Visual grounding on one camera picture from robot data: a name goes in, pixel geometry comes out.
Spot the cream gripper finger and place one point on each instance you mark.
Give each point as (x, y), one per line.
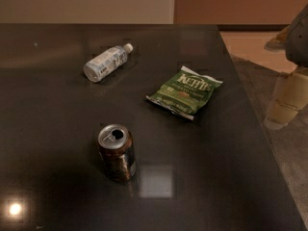
(289, 97)

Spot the green jalapeno chip bag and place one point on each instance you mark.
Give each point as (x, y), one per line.
(185, 93)

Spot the brown soda can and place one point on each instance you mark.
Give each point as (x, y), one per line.
(117, 152)

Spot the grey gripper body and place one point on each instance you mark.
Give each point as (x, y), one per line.
(298, 40)

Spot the clear plastic water bottle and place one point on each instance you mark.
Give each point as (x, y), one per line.
(107, 62)

